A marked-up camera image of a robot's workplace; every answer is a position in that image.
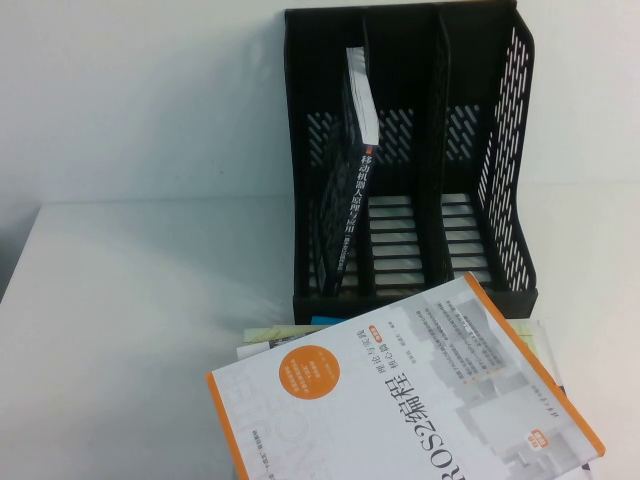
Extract dark mobile robot book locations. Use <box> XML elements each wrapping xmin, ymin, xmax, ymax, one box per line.
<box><xmin>317</xmin><ymin>45</ymin><xmax>381</xmax><ymax>296</ymax></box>

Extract white book with dark print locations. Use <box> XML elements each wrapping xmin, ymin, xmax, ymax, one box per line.
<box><xmin>235</xmin><ymin>332</ymin><xmax>301</xmax><ymax>362</ymax></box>

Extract black three-slot book stand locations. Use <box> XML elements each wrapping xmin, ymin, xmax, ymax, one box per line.
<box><xmin>283</xmin><ymin>0</ymin><xmax>541</xmax><ymax>326</ymax></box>

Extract white orange ROS2 book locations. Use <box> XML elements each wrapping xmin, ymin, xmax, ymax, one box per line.
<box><xmin>204</xmin><ymin>271</ymin><xmax>607</xmax><ymax>480</ymax></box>

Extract books under the stack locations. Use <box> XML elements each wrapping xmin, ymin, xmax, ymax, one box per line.
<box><xmin>242</xmin><ymin>319</ymin><xmax>545</xmax><ymax>351</ymax></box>

